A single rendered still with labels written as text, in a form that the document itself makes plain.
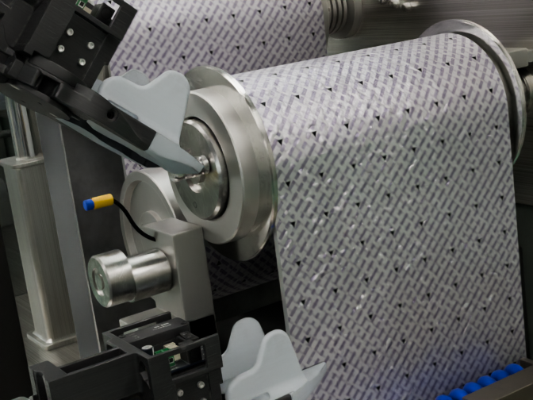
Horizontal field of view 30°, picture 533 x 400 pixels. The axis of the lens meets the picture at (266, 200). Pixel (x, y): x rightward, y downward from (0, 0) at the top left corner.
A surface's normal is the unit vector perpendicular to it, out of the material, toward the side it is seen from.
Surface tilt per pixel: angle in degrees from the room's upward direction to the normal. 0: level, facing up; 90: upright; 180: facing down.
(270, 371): 90
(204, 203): 90
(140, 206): 90
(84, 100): 77
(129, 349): 0
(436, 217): 90
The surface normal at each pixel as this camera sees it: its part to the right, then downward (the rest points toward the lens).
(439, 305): 0.55, 0.12
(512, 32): -0.83, 0.23
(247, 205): 0.55, 0.44
